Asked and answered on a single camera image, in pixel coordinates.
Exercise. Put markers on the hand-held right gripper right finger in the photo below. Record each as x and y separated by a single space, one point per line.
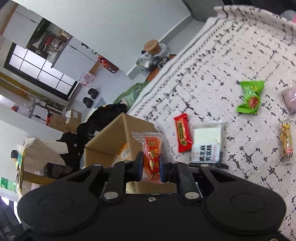
163 168

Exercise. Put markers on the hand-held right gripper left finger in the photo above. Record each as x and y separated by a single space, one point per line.
139 165

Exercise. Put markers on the yellow orange snack packet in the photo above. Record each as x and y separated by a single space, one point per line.
124 151

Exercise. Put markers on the clear orange red snack packet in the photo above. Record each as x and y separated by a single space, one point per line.
151 148

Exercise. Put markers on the brown cardboard box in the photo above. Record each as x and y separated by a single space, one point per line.
101 153

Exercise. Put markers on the white and black snack packet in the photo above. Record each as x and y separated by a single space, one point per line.
205 139

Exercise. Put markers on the light green snack packet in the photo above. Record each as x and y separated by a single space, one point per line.
251 92

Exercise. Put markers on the pale purple snack packet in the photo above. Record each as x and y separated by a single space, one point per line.
291 97

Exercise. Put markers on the green box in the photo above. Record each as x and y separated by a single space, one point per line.
7 184

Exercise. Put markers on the yellow wooden table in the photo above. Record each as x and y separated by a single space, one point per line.
32 176

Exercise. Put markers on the black bag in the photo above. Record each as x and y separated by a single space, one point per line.
106 113

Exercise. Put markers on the black haired figurine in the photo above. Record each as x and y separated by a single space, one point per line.
15 157

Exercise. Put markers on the pile of black clothes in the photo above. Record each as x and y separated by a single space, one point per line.
74 143

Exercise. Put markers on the green frog rug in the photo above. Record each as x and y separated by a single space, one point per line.
131 92

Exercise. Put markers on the white dotted cloth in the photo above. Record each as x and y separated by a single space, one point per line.
44 149

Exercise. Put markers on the black slipper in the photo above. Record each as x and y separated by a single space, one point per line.
87 102
93 92

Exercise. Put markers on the cardboard box with tissue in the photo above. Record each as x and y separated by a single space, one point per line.
64 120

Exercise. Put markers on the pink plastic bag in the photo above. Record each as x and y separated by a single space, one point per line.
86 78

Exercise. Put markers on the clear plastic container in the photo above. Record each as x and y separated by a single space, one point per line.
163 51

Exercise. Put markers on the small standing fan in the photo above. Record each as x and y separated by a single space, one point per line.
37 104

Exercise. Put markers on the brown lidded tub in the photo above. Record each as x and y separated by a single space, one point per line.
151 46

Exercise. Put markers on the clear packet of brown sticks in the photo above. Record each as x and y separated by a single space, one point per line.
285 139

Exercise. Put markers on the grey kitchen cabinet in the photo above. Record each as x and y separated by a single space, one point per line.
74 55

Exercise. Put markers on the black framed glass door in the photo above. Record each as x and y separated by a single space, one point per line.
41 69

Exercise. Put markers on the cluster of kitchen bottles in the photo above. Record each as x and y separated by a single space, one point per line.
48 39

